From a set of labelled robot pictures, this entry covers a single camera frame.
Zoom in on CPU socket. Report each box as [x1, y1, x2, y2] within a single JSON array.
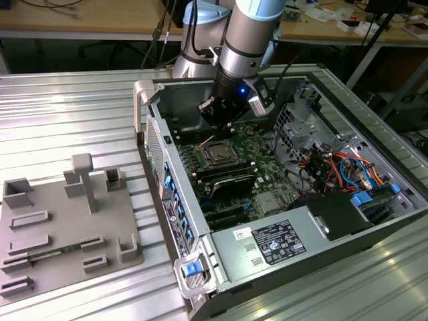
[[197, 139, 239, 168]]

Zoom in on open grey PC case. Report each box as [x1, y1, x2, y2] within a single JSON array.
[[132, 72, 428, 321]]

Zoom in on black RAM slots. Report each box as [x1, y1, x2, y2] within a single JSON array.
[[167, 115, 218, 145]]

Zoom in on black installed RAM sticks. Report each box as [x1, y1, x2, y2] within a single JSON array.
[[193, 158, 258, 183]]

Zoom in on green motherboard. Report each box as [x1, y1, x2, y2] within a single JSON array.
[[167, 113, 302, 231]]

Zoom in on metal drive cage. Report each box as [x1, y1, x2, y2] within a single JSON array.
[[272, 78, 335, 168]]

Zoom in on blue expansion latch strip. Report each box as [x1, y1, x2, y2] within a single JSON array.
[[163, 162, 195, 242]]

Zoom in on silver chipset heat sink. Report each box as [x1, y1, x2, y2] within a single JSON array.
[[255, 192, 280, 215]]

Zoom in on black expansion slots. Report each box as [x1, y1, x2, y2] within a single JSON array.
[[200, 200, 255, 231]]

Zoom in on white barcode sticker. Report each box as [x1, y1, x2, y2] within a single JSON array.
[[232, 226, 253, 241]]

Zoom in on white box black top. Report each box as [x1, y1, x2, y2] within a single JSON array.
[[337, 19, 362, 33]]

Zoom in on wooden desk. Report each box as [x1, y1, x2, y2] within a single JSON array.
[[0, 0, 428, 44]]

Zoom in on black power supply label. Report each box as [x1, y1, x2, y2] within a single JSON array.
[[252, 219, 307, 268]]

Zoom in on black plastic shroud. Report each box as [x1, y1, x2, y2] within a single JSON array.
[[289, 192, 374, 241]]

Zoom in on grey power supply unit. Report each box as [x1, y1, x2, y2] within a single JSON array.
[[209, 205, 335, 284]]

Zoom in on blue plastic disk carrier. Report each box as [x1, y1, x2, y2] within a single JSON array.
[[350, 192, 374, 209]]

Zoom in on blue case latch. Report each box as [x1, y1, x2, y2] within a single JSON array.
[[182, 262, 201, 278]]

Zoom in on pale box on desk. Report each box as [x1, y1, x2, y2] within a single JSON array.
[[403, 22, 428, 40]]

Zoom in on grey parts rack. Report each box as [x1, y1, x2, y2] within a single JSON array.
[[0, 152, 145, 305]]

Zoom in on green RAM stick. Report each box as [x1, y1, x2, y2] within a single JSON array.
[[28, 243, 83, 260]]

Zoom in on small silver wrist camera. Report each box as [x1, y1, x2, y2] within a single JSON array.
[[196, 96, 217, 118]]

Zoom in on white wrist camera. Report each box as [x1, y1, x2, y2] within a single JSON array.
[[241, 76, 277, 118]]

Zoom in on black camera cable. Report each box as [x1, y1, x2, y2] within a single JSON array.
[[272, 55, 301, 101]]

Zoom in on red orange wire bundle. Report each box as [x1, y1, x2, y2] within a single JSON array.
[[299, 150, 392, 195]]

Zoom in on blue wire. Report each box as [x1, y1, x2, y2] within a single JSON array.
[[339, 156, 374, 192]]

